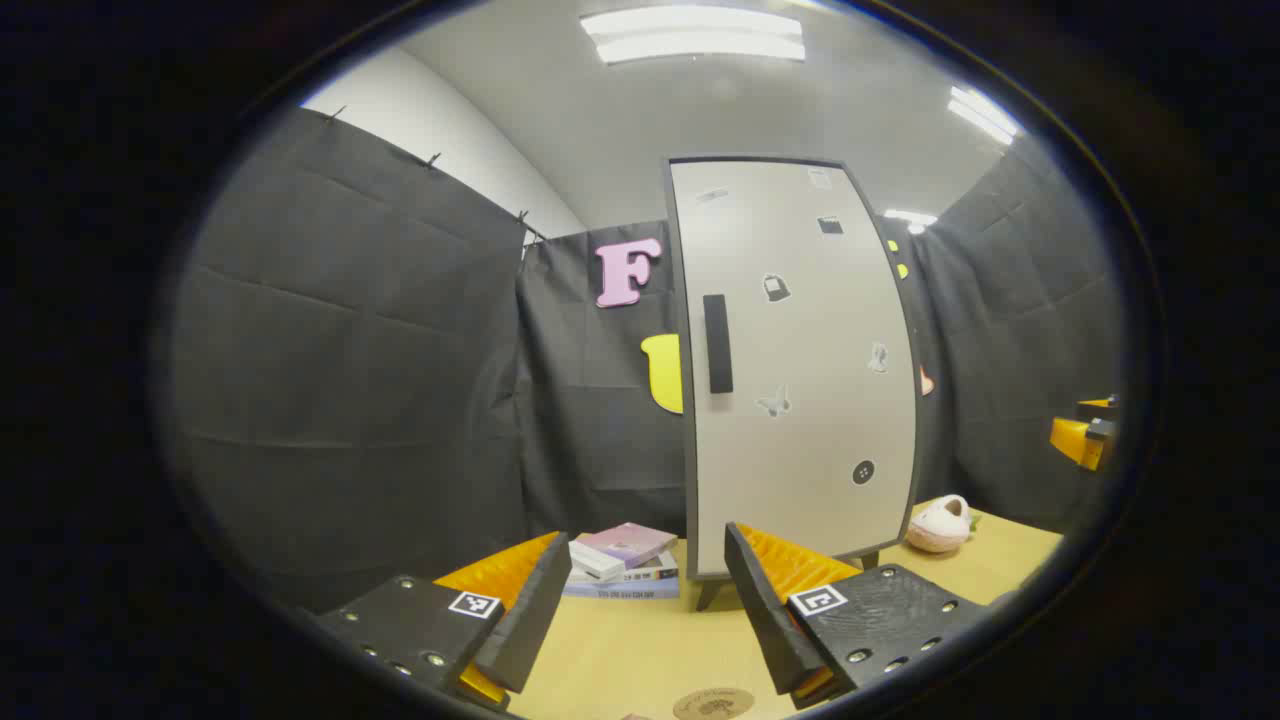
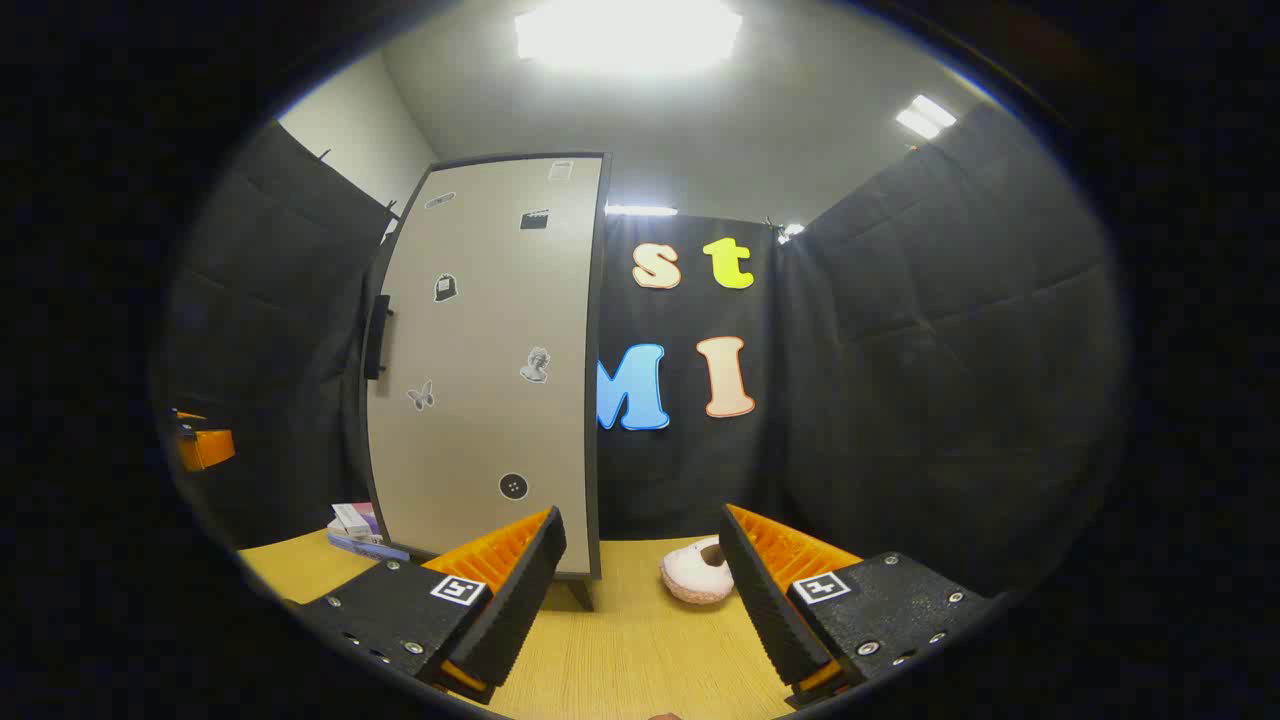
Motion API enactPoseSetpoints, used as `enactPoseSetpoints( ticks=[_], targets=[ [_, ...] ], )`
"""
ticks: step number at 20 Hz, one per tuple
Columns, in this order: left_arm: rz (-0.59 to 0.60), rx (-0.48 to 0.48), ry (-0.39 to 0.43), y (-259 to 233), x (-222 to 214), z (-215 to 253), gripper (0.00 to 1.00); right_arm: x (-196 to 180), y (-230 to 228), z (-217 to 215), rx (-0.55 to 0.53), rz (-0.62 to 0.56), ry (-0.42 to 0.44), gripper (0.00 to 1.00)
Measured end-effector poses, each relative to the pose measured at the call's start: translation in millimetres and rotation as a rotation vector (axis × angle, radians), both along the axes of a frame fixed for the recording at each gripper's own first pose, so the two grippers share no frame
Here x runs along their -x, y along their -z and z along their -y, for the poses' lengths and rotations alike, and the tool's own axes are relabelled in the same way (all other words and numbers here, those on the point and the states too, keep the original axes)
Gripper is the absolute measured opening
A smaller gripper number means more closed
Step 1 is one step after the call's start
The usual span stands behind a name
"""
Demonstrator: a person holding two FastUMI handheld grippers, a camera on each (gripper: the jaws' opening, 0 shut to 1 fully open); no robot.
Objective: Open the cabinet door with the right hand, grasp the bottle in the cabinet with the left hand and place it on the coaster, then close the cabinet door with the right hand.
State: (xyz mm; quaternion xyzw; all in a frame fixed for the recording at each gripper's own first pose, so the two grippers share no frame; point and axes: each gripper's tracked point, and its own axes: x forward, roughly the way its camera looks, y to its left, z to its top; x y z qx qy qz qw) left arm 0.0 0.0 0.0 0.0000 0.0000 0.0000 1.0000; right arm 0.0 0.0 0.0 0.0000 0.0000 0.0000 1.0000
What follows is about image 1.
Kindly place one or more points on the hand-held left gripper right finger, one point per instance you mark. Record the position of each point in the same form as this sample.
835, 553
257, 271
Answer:
765, 620

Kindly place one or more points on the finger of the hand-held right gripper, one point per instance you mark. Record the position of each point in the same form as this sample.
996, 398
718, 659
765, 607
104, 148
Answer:
1070, 435

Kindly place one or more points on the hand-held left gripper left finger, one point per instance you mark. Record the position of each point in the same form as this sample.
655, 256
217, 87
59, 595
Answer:
535, 620

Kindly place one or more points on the dark grey cabinet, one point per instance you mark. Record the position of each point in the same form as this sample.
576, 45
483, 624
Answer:
707, 590

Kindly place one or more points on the round cork coaster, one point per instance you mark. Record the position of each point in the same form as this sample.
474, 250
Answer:
712, 705

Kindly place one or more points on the grey cabinet door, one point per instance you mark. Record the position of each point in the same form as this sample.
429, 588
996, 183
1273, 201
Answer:
800, 450

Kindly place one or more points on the small white box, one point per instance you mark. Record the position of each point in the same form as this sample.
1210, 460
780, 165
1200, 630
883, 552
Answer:
595, 560

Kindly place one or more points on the blue book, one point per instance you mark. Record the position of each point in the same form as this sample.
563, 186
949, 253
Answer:
630, 591

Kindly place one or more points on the pink plush slipper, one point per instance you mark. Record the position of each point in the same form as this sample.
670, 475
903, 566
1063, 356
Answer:
935, 530

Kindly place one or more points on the ceiling light panel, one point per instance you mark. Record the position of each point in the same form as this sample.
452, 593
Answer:
910, 218
985, 115
690, 35

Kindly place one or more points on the black backdrop cloth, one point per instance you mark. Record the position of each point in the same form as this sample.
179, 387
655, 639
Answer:
350, 350

